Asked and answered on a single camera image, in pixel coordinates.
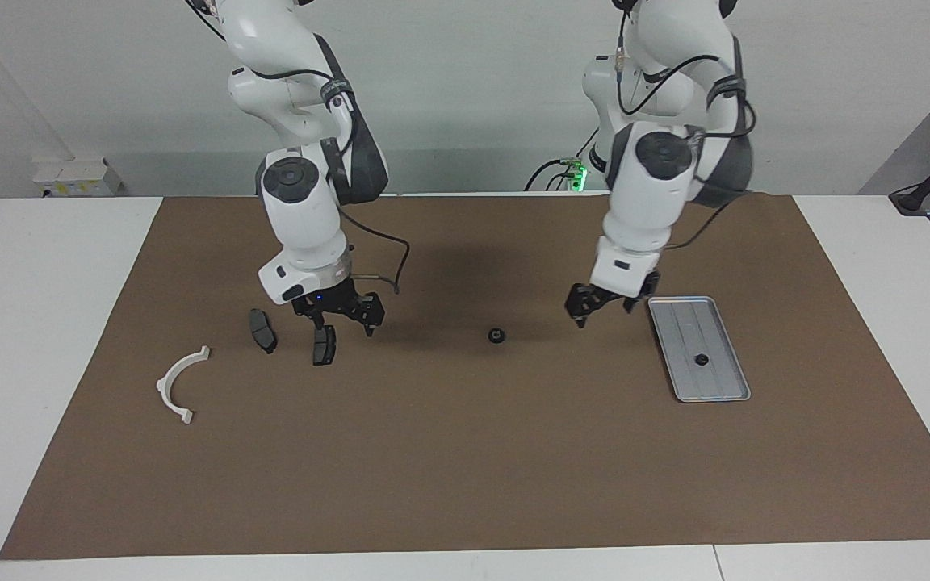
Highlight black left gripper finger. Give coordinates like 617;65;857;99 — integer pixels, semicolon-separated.
565;282;595;328
623;272;661;315

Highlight silver metal tray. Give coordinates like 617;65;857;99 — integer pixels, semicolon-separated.
647;295;752;403

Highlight long dark brake pad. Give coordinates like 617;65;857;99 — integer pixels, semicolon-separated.
249;308;278;355

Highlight brown table mat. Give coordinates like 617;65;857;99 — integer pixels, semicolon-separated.
0;194;930;562

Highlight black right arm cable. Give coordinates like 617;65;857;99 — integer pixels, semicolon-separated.
247;65;412;296

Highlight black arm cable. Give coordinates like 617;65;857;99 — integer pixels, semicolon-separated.
247;65;412;296
617;8;756;251

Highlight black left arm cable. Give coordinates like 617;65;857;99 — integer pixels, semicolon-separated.
617;8;756;251

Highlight black cables with green plug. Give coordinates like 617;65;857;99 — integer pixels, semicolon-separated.
523;129;599;194

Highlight white half-ring bracket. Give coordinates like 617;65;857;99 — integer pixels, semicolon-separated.
156;345;212;425

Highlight white wall power strip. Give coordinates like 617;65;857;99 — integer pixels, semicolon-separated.
33;157;124;199

